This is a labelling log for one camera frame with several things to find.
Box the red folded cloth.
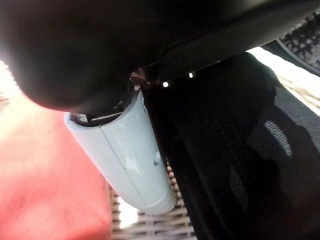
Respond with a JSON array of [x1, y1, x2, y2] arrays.
[[0, 99, 113, 240]]

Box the cream wicker basket tray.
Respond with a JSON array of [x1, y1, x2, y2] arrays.
[[108, 159, 198, 240]]

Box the black mesh cloth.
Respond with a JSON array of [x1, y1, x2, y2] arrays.
[[143, 51, 320, 240]]

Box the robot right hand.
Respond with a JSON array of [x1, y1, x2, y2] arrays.
[[0, 0, 320, 216]]

